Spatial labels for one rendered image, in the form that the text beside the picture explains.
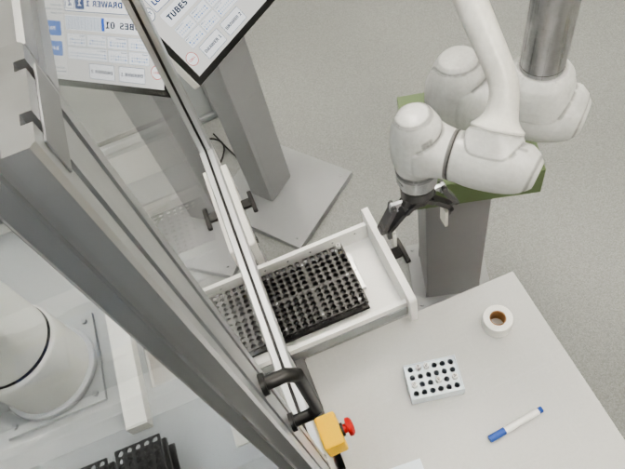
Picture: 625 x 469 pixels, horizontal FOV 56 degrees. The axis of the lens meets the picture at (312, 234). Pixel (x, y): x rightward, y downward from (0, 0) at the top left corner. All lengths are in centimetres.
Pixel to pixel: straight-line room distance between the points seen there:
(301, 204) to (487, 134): 161
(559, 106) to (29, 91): 130
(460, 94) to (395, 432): 81
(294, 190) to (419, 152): 159
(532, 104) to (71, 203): 126
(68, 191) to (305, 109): 278
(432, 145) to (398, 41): 221
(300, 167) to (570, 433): 175
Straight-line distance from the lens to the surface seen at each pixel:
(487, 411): 146
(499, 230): 257
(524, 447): 145
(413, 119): 114
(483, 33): 117
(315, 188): 269
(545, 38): 139
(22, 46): 35
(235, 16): 201
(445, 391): 143
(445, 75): 151
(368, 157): 280
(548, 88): 146
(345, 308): 140
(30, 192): 32
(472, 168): 115
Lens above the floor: 217
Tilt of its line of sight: 57 degrees down
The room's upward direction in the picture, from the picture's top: 18 degrees counter-clockwise
